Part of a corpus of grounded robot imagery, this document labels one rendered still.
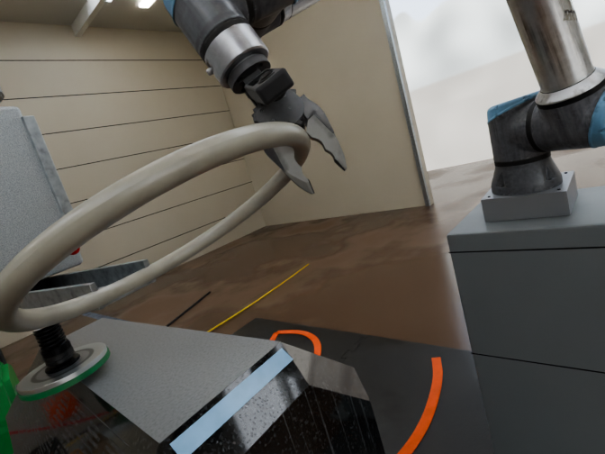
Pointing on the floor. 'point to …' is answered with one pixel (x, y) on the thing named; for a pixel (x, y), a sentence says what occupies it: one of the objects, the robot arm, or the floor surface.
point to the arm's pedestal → (537, 324)
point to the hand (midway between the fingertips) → (324, 174)
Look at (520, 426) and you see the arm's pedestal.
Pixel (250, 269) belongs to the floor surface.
